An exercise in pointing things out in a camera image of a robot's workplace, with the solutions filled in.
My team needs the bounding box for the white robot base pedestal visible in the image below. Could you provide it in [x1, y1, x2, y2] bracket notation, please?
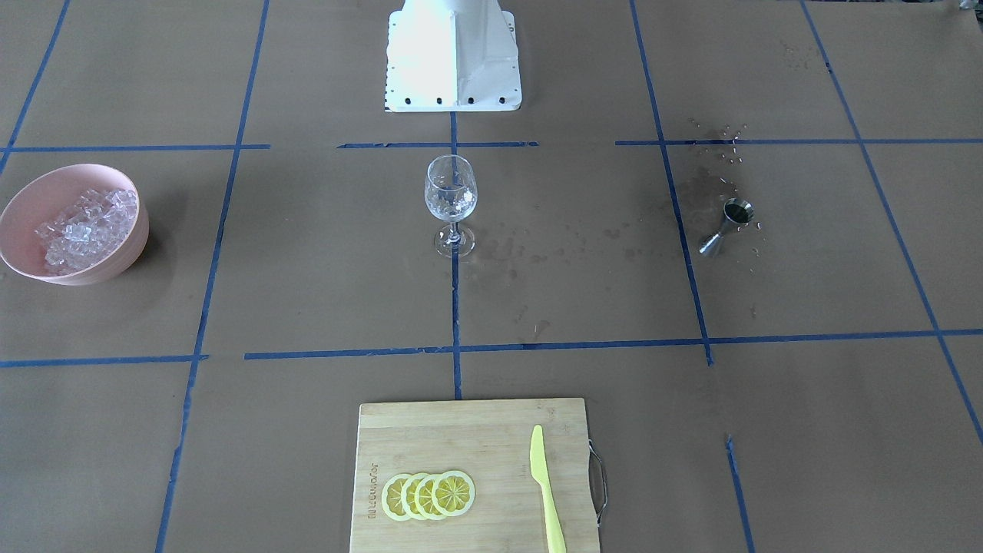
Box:
[384, 1, 523, 113]

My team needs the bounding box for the pile of ice cubes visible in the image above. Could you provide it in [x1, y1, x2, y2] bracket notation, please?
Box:
[34, 188, 138, 276]

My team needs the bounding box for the yellow plastic knife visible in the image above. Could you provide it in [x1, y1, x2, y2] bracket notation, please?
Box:
[528, 425, 568, 552]

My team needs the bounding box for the pink bowl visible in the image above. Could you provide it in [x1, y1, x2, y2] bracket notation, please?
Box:
[2, 164, 150, 286]

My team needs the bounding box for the steel cocktail jigger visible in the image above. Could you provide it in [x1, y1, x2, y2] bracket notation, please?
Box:
[698, 198, 755, 257]

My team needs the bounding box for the bamboo cutting board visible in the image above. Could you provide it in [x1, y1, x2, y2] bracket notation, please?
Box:
[349, 398, 601, 552]

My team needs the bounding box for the clear wine glass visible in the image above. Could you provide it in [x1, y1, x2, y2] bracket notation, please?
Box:
[424, 154, 478, 258]

